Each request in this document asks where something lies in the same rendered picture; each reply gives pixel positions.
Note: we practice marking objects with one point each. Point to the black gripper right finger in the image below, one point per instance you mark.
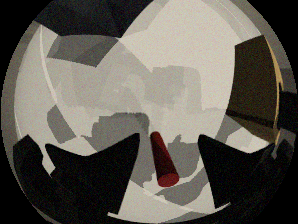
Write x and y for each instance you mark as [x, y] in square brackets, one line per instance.
[228, 168]

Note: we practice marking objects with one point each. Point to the dark red peg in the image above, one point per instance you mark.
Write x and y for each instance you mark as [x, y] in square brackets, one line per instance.
[166, 173]

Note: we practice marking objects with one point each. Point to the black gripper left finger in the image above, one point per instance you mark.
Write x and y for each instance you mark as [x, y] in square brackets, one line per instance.
[106, 172]

